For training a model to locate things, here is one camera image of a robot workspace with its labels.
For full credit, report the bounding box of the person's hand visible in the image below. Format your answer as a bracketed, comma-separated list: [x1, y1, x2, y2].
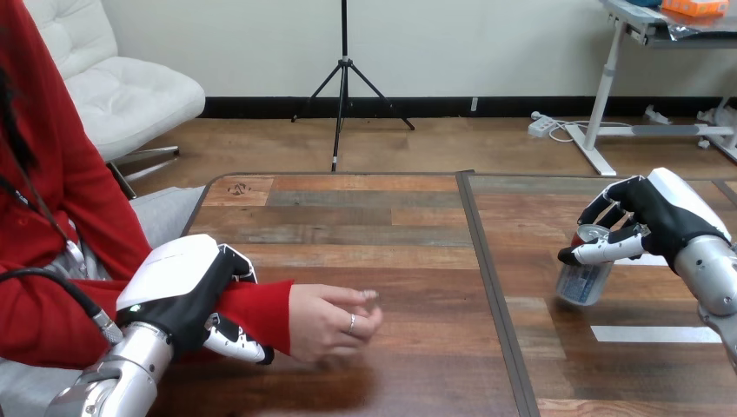
[288, 282, 385, 364]

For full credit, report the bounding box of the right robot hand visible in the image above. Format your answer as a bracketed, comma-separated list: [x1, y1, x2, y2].
[557, 167, 734, 275]

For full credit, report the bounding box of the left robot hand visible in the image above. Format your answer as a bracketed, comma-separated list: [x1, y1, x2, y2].
[116, 233, 276, 367]

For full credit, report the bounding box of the red and white drink can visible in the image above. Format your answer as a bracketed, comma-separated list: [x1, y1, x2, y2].
[554, 224, 616, 308]

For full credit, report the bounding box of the person's forearm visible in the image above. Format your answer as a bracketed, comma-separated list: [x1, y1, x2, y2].
[76, 279, 295, 370]

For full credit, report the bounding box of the person's body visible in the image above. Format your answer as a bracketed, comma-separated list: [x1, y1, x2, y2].
[0, 0, 207, 417]

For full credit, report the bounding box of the white desk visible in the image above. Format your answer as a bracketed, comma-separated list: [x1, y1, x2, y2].
[564, 0, 737, 177]

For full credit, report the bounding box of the white power strip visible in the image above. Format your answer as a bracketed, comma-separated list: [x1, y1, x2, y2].
[527, 112, 557, 139]

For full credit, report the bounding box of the orange thing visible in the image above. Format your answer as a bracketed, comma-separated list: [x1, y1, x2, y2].
[661, 0, 731, 17]

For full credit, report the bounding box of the white cushioned chair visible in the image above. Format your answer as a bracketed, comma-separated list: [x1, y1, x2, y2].
[23, 0, 207, 201]

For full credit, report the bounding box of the black tripod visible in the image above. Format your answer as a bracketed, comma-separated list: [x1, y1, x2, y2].
[290, 0, 416, 174]

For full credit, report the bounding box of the black cable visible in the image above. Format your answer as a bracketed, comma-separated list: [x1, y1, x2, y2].
[0, 267, 124, 347]

